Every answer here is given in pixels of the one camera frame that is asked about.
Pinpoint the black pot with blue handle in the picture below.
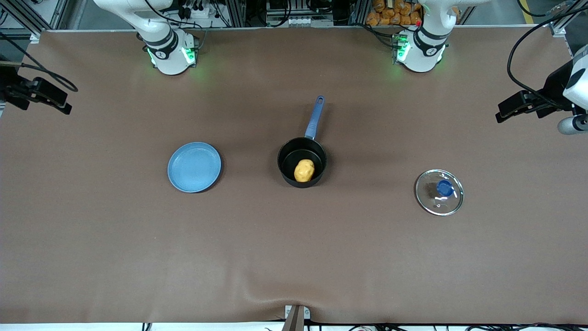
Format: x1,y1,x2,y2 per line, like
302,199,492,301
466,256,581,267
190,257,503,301
277,95,328,188

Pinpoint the brown table cover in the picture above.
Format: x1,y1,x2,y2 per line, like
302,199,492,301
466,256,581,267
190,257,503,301
0,25,588,325

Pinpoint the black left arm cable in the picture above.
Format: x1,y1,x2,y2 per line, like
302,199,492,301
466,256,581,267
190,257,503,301
507,5,588,99

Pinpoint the bag of orange fruit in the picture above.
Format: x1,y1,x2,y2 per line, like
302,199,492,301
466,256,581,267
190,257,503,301
366,0,423,26

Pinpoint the blue round plate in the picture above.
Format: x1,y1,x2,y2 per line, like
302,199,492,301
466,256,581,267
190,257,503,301
167,142,222,193

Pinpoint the grey equipment box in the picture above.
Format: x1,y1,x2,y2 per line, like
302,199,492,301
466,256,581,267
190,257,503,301
266,0,314,26

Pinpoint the aluminium frame profile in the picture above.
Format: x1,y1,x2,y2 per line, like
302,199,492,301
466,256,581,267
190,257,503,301
549,0,588,37
0,0,69,37

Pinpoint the metal clamp bracket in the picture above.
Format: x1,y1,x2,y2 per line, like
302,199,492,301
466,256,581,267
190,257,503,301
281,305,311,331

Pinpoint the white power strip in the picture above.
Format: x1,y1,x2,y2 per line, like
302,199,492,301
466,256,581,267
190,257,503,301
177,0,217,19

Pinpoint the yellow potato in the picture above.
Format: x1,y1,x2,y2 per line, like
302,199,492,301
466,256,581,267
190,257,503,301
294,159,316,183

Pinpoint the glass lid with blue knob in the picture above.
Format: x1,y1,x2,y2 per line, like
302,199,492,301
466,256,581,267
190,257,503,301
415,169,465,217

